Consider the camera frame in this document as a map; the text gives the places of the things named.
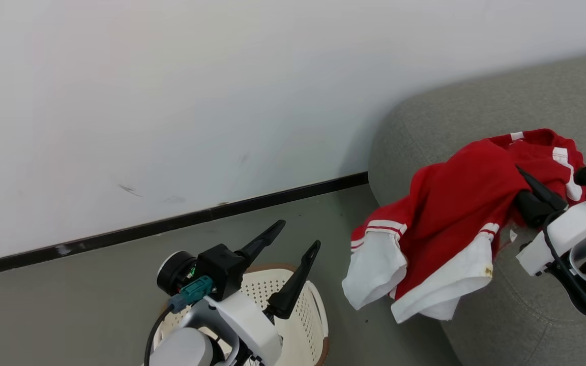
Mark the black baseboard strip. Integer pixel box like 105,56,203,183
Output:
0,172,370,280

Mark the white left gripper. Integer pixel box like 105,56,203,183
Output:
157,220,321,366

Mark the white perforated laundry basket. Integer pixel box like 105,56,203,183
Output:
151,263,330,366

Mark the grey fabric sofa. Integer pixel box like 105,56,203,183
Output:
368,48,586,366

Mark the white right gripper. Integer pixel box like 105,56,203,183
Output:
514,166,586,278

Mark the black left camera cable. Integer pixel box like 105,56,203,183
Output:
144,305,174,366

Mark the red white-trimmed garment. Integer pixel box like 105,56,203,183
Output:
342,128,586,324

